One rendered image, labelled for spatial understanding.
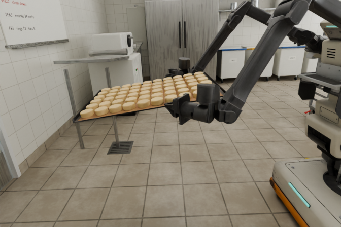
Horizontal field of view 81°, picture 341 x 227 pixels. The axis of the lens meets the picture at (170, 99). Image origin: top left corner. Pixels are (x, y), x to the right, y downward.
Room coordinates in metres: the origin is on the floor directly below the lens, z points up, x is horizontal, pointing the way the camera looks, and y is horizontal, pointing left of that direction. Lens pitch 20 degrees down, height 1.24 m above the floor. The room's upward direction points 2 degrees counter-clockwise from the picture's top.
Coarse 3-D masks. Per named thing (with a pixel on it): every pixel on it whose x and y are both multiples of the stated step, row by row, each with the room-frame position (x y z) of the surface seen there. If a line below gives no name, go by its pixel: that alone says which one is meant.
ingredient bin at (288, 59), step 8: (280, 48) 4.43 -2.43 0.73; (288, 48) 4.37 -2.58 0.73; (296, 48) 4.36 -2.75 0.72; (304, 48) 4.36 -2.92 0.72; (280, 56) 4.38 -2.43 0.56; (288, 56) 4.36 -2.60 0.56; (296, 56) 4.36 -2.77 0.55; (280, 64) 4.36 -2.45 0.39; (288, 64) 4.36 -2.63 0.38; (296, 64) 4.36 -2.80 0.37; (272, 72) 4.60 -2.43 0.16; (280, 72) 4.36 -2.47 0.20; (288, 72) 4.36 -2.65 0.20; (296, 72) 4.36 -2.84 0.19
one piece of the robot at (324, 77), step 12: (312, 72) 1.07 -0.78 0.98; (324, 72) 1.00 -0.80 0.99; (336, 72) 0.93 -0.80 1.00; (300, 84) 1.07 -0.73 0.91; (312, 84) 1.07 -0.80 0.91; (324, 84) 0.88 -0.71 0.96; (336, 84) 0.85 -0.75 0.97; (300, 96) 1.07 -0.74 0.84; (312, 96) 1.07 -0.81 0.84; (336, 108) 0.81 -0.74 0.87
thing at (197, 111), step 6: (198, 108) 0.60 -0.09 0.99; (204, 108) 0.59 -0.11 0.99; (210, 108) 0.58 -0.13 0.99; (192, 114) 0.62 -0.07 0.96; (198, 114) 0.59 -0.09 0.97; (204, 114) 0.57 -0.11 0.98; (210, 114) 0.58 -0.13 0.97; (198, 120) 0.60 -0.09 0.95; (204, 120) 0.57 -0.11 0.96; (210, 120) 0.58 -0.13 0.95
